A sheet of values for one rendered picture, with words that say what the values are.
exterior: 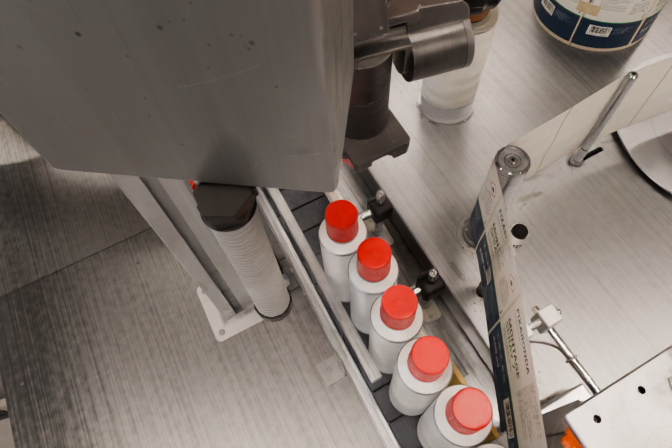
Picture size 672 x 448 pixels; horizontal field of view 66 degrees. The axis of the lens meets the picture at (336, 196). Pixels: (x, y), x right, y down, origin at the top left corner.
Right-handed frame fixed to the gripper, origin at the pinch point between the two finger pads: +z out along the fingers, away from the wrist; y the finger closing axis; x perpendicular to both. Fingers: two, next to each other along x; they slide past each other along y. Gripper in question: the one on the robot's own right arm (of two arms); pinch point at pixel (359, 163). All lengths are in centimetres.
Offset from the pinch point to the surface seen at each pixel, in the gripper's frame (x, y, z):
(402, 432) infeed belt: 9.1, -27.1, 13.3
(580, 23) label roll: -46.6, 11.2, 9.0
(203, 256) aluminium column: 20.7, -2.4, -0.3
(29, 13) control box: 19.6, -9.7, -39.2
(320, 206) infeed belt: 4.2, 3.9, 13.7
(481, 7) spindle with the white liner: -20.5, 7.5, -8.6
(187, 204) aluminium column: 19.1, -3.2, -12.4
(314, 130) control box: 11.0, -15.6, -33.2
